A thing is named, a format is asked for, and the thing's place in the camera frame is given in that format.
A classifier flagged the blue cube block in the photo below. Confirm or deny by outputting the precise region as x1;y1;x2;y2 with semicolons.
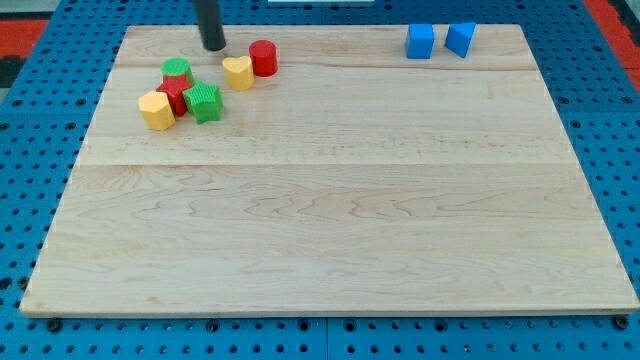
405;23;435;59

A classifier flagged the blue triangle block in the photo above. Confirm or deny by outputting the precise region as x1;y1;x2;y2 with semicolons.
445;22;477;58

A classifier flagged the light wooden board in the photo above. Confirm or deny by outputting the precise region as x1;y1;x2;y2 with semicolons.
20;24;639;318

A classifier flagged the yellow heart block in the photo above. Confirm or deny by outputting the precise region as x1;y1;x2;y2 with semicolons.
222;56;255;91

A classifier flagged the red cylinder block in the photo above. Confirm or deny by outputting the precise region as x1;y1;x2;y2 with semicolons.
249;39;278;77

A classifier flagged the green star block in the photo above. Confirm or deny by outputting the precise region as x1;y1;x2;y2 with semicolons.
183;81;224;124

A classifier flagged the red star block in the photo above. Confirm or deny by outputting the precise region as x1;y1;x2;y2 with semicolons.
156;75;192;117

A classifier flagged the yellow hexagon block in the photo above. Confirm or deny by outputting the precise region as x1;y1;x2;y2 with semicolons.
138;91;175;131

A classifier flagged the green cylinder block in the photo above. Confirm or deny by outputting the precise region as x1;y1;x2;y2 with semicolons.
161;57;194;84

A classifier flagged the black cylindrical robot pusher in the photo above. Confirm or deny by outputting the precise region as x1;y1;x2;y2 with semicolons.
193;0;226;51

